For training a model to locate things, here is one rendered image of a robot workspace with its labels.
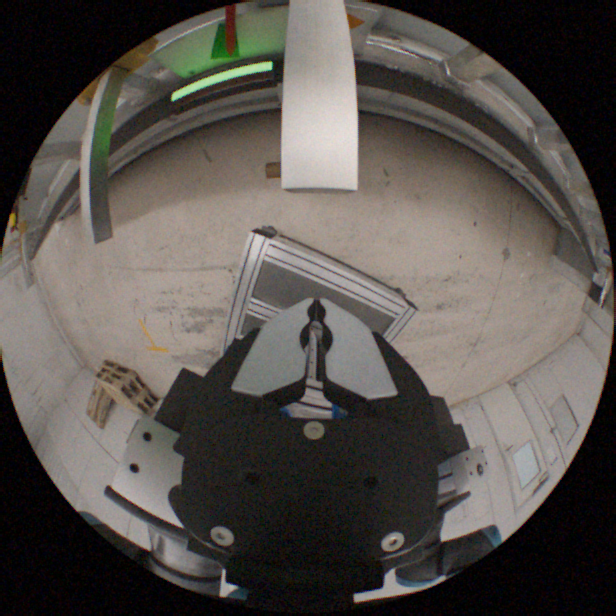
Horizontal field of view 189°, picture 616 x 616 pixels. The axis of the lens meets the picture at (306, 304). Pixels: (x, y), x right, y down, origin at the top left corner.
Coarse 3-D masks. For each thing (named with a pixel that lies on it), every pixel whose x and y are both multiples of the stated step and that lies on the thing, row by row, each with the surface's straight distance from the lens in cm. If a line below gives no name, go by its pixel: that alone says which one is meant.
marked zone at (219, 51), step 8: (224, 24) 31; (216, 32) 32; (224, 32) 32; (216, 40) 33; (224, 40) 33; (216, 48) 34; (224, 48) 34; (216, 56) 35; (224, 56) 35; (232, 56) 35
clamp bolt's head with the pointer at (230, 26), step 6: (228, 6) 29; (234, 6) 29; (228, 12) 29; (234, 12) 29; (228, 18) 30; (234, 18) 30; (228, 24) 30; (234, 24) 30; (228, 30) 31; (234, 30) 31; (228, 36) 32; (234, 36) 32; (228, 42) 33; (234, 42) 33; (228, 48) 33; (234, 48) 34
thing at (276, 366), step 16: (304, 304) 11; (272, 320) 10; (288, 320) 10; (304, 320) 10; (272, 336) 9; (288, 336) 9; (304, 336) 10; (256, 352) 8; (272, 352) 8; (288, 352) 8; (304, 352) 8; (240, 368) 8; (256, 368) 8; (272, 368) 8; (288, 368) 8; (304, 368) 8; (240, 384) 7; (256, 384) 7; (272, 384) 7; (288, 384) 7; (304, 384) 8; (272, 400) 8; (288, 400) 8
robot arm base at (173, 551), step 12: (156, 540) 38; (168, 540) 34; (180, 540) 33; (156, 552) 39; (168, 552) 36; (180, 552) 35; (156, 564) 40; (168, 564) 38; (180, 564) 37; (192, 564) 36; (204, 564) 36; (216, 564) 38; (180, 576) 38; (192, 576) 38; (204, 576) 38; (216, 576) 40
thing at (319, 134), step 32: (320, 0) 17; (288, 32) 13; (320, 32) 13; (288, 64) 11; (320, 64) 10; (352, 64) 11; (288, 96) 9; (320, 96) 9; (352, 96) 9; (288, 128) 8; (320, 128) 8; (352, 128) 8; (288, 160) 8; (320, 160) 8; (352, 160) 8; (320, 192) 10; (352, 192) 8
